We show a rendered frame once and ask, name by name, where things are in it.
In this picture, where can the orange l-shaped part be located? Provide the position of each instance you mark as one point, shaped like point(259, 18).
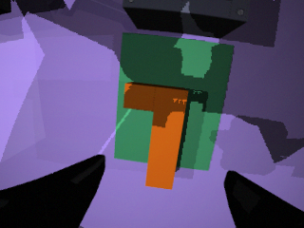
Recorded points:
point(168, 105)

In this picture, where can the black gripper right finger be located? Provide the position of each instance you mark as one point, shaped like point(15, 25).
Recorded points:
point(254, 207)

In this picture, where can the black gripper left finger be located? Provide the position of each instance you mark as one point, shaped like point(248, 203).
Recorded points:
point(59, 200)

